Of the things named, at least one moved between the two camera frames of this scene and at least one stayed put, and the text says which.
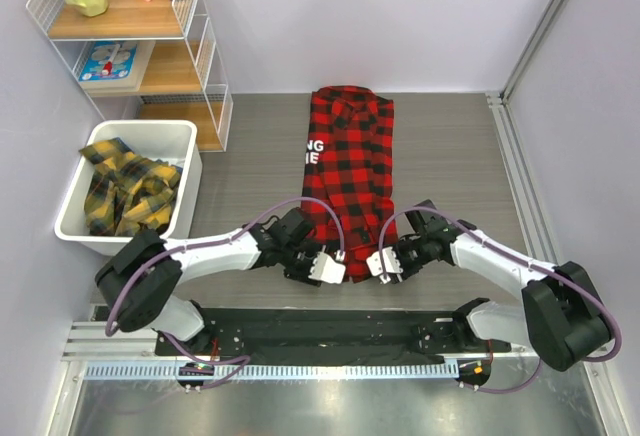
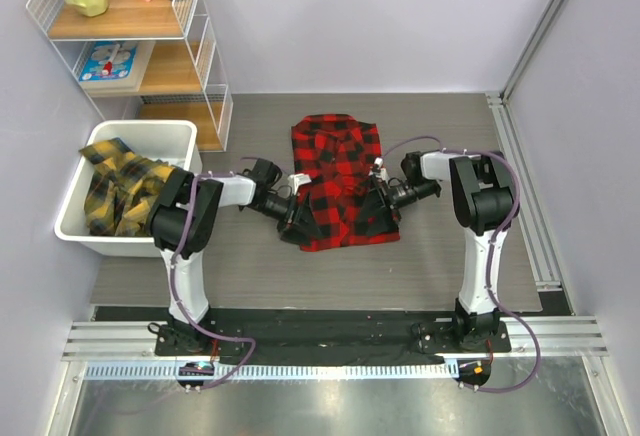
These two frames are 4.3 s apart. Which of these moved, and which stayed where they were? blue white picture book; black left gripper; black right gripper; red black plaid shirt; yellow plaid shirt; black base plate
Moved: black right gripper; red black plaid shirt; black left gripper
Stayed: yellow plaid shirt; blue white picture book; black base plate
